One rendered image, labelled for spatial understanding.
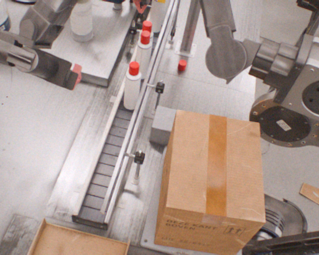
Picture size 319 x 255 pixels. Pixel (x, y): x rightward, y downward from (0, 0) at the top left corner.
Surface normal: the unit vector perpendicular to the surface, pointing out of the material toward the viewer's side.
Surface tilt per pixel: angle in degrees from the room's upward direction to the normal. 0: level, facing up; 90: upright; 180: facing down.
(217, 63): 51
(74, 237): 0
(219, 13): 40
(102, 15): 0
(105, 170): 0
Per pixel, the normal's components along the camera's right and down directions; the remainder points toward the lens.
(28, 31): -0.24, 0.18
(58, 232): 0.12, -0.58
